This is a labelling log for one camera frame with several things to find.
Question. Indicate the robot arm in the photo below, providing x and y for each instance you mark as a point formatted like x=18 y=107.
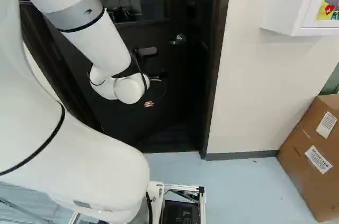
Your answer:
x=79 y=155

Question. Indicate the brown cardboard box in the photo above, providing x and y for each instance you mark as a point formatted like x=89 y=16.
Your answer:
x=312 y=181

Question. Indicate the white wall cabinet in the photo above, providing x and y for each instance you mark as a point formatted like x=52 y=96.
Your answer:
x=294 y=1

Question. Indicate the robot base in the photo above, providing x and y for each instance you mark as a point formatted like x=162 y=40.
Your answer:
x=182 y=208

